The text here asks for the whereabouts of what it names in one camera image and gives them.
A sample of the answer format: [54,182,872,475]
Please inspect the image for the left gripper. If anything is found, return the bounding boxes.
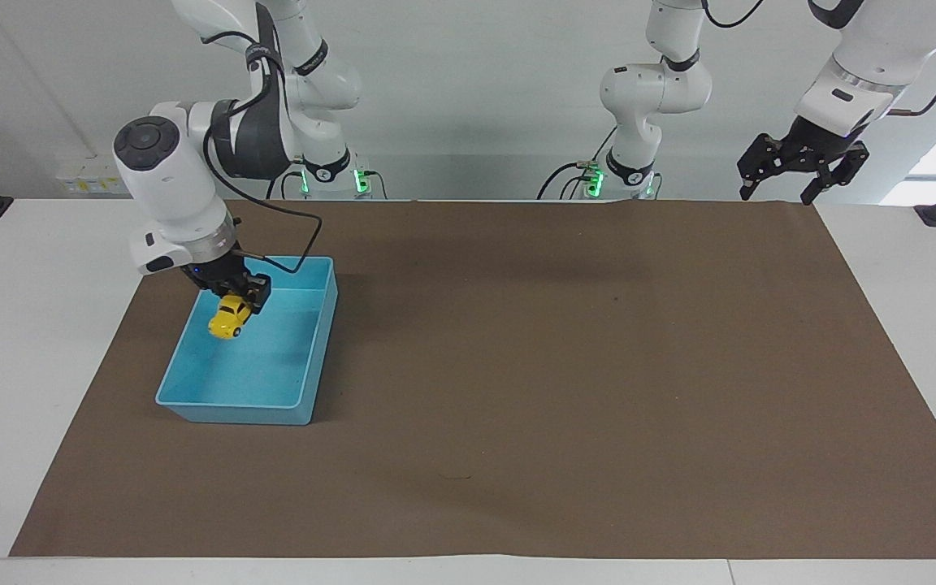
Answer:
[737,115,871,206]

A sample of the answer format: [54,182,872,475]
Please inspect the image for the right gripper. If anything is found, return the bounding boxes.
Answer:
[181,245,273,316]

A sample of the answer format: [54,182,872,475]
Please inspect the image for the yellow toy beetle car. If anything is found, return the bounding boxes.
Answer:
[207,294,254,340]

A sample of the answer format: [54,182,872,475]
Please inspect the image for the light blue plastic bin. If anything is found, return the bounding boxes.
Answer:
[154,255,340,427]

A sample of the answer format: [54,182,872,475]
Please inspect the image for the white wall socket strip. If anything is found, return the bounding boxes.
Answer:
[56,166,126,197]

